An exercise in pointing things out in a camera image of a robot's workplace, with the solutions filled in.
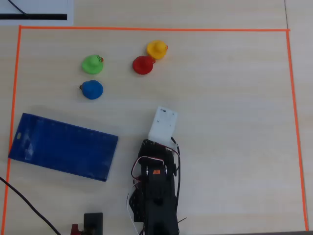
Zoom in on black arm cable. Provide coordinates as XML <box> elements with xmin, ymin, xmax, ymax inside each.
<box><xmin>170</xmin><ymin>136</ymin><xmax>182</xmax><ymax>222</ymax></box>

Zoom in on thick black cable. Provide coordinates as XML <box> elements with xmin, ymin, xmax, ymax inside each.
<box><xmin>0</xmin><ymin>176</ymin><xmax>62</xmax><ymax>235</ymax></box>

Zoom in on white paper sheet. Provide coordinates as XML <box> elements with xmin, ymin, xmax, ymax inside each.
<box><xmin>0</xmin><ymin>0</ymin><xmax>74</xmax><ymax>26</ymax></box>

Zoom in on black clamp block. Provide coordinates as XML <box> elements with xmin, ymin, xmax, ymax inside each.
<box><xmin>84</xmin><ymin>212</ymin><xmax>104</xmax><ymax>235</ymax></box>

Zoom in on red white black servo wire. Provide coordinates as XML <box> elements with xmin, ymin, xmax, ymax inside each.
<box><xmin>131</xmin><ymin>156</ymin><xmax>165</xmax><ymax>183</ymax></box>

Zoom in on yellow rubber duck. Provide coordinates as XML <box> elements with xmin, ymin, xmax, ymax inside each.
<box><xmin>146</xmin><ymin>40</ymin><xmax>170</xmax><ymax>60</ymax></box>

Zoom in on green rubber duck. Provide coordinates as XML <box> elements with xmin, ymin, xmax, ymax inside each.
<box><xmin>81</xmin><ymin>54</ymin><xmax>105</xmax><ymax>75</ymax></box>

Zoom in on blue plastic bag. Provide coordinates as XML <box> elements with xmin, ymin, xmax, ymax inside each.
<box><xmin>7</xmin><ymin>112</ymin><xmax>119</xmax><ymax>183</ymax></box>

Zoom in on red rubber duck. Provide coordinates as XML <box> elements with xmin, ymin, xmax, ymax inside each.
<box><xmin>132</xmin><ymin>55</ymin><xmax>157</xmax><ymax>75</ymax></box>

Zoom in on white camera box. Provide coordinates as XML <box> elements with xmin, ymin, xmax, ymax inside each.
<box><xmin>148</xmin><ymin>105</ymin><xmax>179</xmax><ymax>146</ymax></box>

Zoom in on blue rubber duck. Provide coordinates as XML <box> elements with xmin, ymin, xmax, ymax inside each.
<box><xmin>79</xmin><ymin>80</ymin><xmax>104</xmax><ymax>100</ymax></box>

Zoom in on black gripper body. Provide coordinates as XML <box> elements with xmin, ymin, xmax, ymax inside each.
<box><xmin>137</xmin><ymin>139</ymin><xmax>180</xmax><ymax>177</ymax></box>

